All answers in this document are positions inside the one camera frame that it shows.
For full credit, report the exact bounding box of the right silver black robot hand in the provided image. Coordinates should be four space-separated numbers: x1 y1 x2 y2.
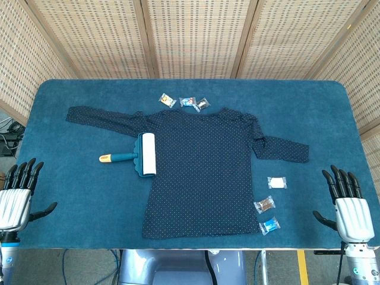
312 164 375 243

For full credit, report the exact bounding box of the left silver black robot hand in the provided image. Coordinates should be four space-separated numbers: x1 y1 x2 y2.
0 158 58 234

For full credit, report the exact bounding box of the teal lint roller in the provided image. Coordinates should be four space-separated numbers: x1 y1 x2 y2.
99 132 157 179

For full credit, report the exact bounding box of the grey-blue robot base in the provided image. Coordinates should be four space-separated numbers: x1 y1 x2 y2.
118 249 247 285

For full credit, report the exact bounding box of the dark navy polka dot shirt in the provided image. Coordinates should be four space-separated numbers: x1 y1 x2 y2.
65 106 310 240

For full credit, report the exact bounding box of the teal carpet table cover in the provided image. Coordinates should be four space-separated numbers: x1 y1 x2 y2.
6 78 380 250

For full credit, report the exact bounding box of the blue white snack packet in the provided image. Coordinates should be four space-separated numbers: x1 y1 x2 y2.
258 216 281 236

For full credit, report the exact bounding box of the brown biscuit snack packet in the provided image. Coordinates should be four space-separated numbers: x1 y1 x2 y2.
254 195 276 214

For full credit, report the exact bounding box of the white table leg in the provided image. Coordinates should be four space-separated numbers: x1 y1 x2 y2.
260 250 267 285

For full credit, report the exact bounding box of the yellow snack packet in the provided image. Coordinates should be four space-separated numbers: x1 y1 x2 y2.
158 93 176 107

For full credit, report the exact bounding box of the dark brown snack packet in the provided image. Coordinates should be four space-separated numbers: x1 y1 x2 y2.
193 97 211 113

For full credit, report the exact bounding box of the blue red snack packet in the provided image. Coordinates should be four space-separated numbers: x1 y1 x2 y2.
179 96 198 108

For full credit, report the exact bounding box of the woven bamboo folding screen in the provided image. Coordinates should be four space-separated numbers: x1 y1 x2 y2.
0 0 380 169

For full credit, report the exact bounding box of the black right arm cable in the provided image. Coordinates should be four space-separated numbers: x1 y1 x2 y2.
337 242 347 285

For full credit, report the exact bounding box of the black equipment with cables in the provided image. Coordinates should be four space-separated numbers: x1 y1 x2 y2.
0 116 26 157

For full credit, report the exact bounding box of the blue floor cable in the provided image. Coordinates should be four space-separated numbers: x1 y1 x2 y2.
109 249 122 285
61 248 71 285

